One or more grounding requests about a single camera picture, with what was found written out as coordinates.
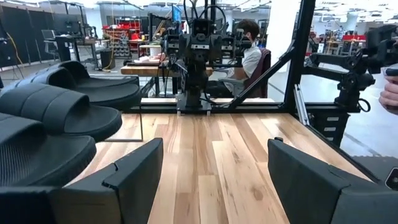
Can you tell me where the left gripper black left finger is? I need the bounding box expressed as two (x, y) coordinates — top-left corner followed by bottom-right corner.
(0, 138), (164, 224)

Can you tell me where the maroon office chair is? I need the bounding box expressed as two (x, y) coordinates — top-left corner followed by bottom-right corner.
(217, 48), (272, 99)

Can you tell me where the black aluminium rig frame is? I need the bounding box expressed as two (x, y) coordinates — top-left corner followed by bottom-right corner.
(124, 0), (382, 184)

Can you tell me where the blue lit monitor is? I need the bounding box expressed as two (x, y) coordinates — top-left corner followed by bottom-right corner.
(171, 3), (183, 24)

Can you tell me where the black waste bin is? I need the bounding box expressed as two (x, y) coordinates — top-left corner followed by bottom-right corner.
(99, 49), (116, 71)

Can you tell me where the wooden background table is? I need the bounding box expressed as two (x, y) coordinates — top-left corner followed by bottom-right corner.
(120, 63), (215, 96)

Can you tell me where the black drawer cabinet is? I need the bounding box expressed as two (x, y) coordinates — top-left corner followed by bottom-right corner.
(310, 110), (352, 147)

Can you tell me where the black rubber slide sandal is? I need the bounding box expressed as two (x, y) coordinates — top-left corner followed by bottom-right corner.
(46, 60), (140, 90)
(9, 67), (142, 110)
(0, 83), (123, 143)
(0, 113), (97, 187)

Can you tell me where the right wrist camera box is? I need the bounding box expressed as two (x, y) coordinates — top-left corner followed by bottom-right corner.
(192, 17), (214, 35)

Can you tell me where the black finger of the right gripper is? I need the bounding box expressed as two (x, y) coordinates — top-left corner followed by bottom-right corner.
(161, 33), (188, 60)
(222, 29), (252, 58)

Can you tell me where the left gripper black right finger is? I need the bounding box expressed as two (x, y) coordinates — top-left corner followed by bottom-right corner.
(267, 136), (398, 224)

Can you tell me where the red storage shelf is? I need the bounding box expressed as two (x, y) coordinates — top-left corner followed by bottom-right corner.
(102, 18), (147, 58)

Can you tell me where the black background desk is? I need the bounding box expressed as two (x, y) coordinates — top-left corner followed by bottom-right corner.
(42, 29), (94, 63)

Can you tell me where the person's hand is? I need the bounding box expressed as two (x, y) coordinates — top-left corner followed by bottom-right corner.
(378, 74), (398, 116)

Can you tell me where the person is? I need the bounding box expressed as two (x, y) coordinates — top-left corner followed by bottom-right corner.
(214, 19), (264, 97)

